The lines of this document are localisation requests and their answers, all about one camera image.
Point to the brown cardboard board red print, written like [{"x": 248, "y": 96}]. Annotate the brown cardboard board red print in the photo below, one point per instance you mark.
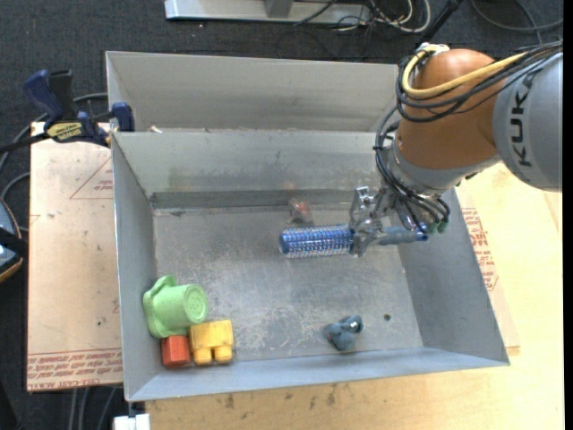
[{"x": 71, "y": 262}]

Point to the small clear glass thing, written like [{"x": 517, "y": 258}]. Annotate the small clear glass thing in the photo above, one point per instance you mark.
[{"x": 299, "y": 209}]

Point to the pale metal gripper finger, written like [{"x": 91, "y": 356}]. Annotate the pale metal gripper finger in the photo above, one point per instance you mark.
[
  {"x": 361, "y": 204},
  {"x": 368, "y": 243}
]

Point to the light green toy cup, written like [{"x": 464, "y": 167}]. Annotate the light green toy cup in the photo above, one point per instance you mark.
[{"x": 172, "y": 307}]

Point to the blue bristle brush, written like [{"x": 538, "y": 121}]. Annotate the blue bristle brush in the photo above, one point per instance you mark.
[{"x": 313, "y": 240}]

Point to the yellow toy block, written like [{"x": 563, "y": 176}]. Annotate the yellow toy block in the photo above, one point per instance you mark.
[{"x": 212, "y": 341}]

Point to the small blue-grey toy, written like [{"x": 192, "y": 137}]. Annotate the small blue-grey toy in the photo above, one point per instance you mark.
[{"x": 342, "y": 335}]

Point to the orange-red toy block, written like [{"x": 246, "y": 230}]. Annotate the orange-red toy block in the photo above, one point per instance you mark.
[{"x": 175, "y": 351}]

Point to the grey metal bin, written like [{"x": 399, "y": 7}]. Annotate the grey metal bin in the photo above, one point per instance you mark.
[{"x": 277, "y": 280}]

